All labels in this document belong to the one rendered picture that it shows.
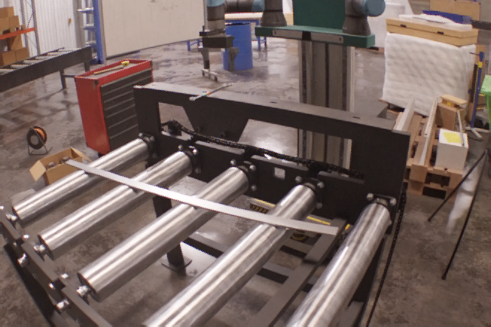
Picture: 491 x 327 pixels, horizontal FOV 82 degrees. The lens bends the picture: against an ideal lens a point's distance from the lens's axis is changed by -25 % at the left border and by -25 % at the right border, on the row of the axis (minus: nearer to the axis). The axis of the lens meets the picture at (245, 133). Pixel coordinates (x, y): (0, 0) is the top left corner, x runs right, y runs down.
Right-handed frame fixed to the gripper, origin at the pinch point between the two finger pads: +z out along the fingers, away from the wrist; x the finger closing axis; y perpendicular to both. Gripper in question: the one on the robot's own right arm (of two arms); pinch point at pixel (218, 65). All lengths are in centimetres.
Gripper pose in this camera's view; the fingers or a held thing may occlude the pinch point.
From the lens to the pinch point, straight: 157.0
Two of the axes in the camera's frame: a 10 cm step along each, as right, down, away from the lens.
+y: 5.6, -3.5, 7.5
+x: -8.3, -1.8, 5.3
